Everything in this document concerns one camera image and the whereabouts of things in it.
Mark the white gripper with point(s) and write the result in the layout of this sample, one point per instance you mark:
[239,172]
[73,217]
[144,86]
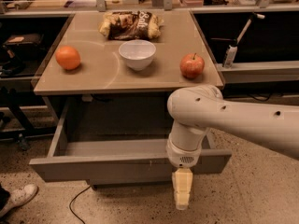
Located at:
[181,157]

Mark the orange fruit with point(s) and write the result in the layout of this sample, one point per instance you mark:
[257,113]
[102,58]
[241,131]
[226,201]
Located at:
[67,57]

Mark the grey drawer cabinet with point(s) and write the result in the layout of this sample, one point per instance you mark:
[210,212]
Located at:
[103,74]

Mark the white bowl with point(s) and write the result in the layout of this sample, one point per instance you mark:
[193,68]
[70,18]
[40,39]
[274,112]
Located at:
[137,54]

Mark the grey top drawer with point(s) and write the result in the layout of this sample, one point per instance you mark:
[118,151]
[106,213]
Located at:
[121,141]

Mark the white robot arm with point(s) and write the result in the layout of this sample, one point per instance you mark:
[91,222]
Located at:
[196,110]

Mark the brown snack bag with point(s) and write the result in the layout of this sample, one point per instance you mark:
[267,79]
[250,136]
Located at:
[130,25]

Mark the red apple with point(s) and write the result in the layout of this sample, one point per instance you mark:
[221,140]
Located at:
[192,65]

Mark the black chair base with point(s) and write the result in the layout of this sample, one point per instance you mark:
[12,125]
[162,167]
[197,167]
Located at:
[27,128]

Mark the white sneaker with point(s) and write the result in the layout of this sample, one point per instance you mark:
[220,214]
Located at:
[16,198]

